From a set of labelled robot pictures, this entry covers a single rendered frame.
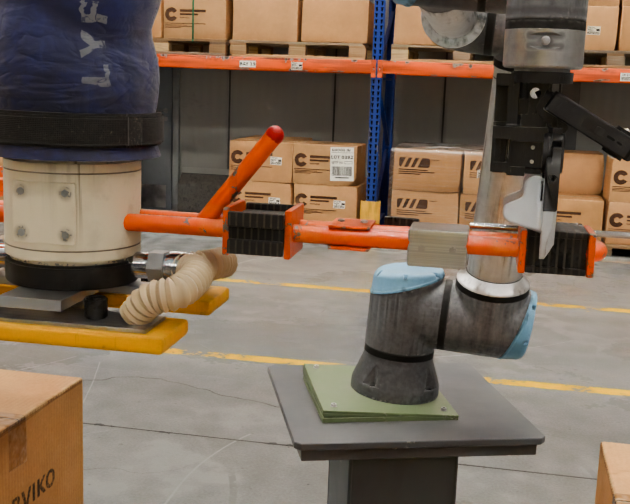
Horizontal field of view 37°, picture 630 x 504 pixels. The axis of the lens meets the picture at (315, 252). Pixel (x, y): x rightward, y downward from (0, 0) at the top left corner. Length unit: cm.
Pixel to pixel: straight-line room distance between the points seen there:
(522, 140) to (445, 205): 720
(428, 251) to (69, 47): 47
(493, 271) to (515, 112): 84
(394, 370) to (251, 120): 804
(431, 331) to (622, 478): 78
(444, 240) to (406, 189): 719
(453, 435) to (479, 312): 25
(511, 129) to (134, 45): 45
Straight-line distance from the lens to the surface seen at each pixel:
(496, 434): 194
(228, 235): 115
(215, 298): 129
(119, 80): 115
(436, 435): 191
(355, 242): 113
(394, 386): 200
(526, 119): 113
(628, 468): 133
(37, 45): 115
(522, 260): 111
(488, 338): 197
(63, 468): 154
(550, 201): 109
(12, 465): 140
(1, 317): 118
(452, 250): 112
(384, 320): 198
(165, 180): 1019
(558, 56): 110
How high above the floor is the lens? 143
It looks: 10 degrees down
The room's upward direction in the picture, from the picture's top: 2 degrees clockwise
